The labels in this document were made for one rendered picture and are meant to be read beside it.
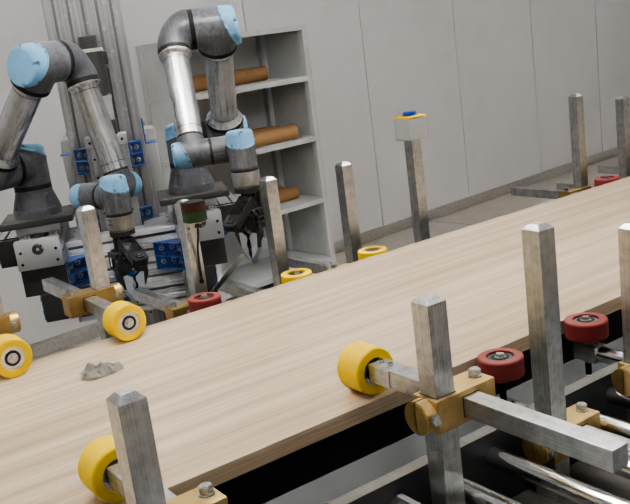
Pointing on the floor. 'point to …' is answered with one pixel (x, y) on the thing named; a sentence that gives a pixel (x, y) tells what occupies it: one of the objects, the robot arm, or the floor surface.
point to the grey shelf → (288, 170)
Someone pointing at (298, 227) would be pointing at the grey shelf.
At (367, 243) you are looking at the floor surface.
